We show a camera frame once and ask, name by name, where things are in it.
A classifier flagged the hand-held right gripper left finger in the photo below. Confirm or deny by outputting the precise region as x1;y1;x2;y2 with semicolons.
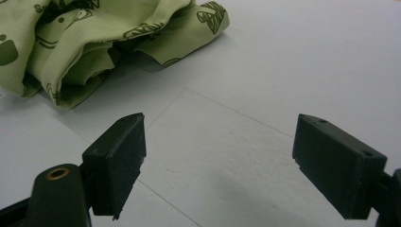
82;112;148;220

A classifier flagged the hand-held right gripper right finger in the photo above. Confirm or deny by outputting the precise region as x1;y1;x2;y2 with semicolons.
291;113;388;220

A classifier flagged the green printed baby shirt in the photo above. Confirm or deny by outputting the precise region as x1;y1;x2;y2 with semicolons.
0;0;231;111

